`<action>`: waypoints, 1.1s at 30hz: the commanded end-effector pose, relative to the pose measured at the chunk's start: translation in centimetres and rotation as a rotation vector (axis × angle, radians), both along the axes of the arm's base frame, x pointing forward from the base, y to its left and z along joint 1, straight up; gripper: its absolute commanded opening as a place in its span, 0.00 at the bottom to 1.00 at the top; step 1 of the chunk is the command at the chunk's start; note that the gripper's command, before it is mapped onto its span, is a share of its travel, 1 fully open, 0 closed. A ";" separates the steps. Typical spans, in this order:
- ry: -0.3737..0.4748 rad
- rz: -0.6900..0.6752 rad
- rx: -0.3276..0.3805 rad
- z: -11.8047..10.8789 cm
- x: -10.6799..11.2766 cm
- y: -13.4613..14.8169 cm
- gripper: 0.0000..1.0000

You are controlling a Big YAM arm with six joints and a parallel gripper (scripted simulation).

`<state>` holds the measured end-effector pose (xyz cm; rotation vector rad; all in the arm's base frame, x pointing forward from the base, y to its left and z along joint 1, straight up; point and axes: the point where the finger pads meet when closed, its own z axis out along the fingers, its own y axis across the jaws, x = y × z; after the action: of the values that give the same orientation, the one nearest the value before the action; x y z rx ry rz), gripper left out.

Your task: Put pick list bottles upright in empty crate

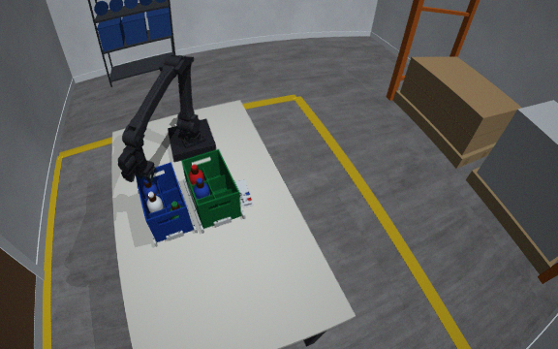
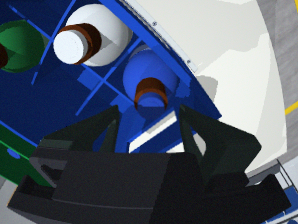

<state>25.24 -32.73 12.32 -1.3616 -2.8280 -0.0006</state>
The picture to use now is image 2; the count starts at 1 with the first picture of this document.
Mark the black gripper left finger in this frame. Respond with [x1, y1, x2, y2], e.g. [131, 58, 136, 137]
[37, 105, 120, 152]

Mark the white bottle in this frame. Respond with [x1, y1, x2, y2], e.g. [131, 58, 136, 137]
[54, 4, 133, 67]

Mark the green plastic crate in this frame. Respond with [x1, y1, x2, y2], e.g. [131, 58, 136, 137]
[0, 124, 52, 187]

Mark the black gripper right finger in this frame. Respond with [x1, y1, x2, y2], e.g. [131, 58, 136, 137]
[179, 104, 262, 186]

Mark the blue crate with dividers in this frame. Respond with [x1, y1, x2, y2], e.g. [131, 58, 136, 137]
[0, 0, 222, 153]

